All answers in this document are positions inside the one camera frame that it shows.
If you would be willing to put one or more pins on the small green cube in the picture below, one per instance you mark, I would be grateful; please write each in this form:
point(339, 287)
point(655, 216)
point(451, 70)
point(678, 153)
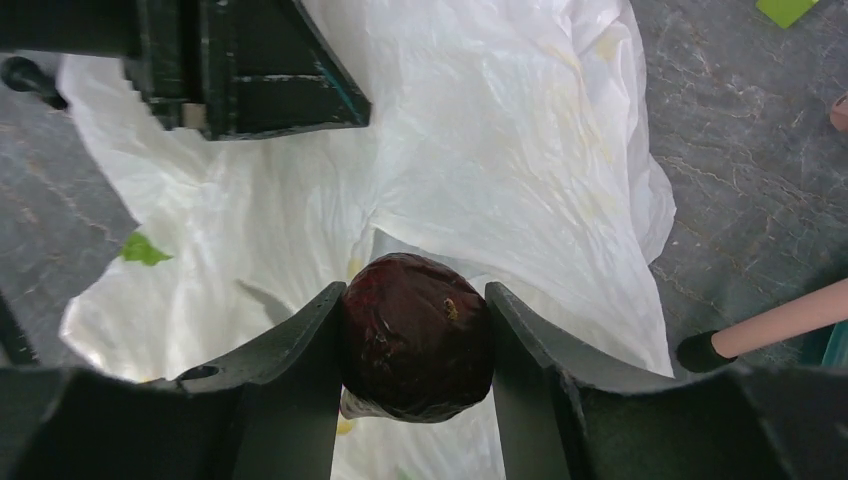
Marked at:
point(785, 13)

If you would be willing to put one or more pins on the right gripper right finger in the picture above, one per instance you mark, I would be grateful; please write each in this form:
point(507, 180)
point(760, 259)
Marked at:
point(566, 410)

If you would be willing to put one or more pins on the black screw bolt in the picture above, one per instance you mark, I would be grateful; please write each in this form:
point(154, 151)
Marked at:
point(21, 74)

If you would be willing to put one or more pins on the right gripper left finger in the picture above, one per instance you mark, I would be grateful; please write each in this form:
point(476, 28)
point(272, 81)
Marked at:
point(265, 410)

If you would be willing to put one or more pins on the dark red round fake fruit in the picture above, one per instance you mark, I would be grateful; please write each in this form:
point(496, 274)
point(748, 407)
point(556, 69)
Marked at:
point(416, 342)

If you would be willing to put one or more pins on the white plastic bag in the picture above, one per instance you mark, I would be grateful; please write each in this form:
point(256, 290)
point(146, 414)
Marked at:
point(508, 139)

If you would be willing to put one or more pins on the pink music stand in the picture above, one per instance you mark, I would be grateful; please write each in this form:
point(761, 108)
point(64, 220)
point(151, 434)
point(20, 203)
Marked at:
point(819, 309)

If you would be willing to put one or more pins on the teal plastic fruit bin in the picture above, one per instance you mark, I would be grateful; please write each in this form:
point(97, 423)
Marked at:
point(836, 351)

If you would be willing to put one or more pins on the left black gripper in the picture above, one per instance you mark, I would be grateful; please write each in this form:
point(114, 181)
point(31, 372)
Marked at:
point(232, 70)

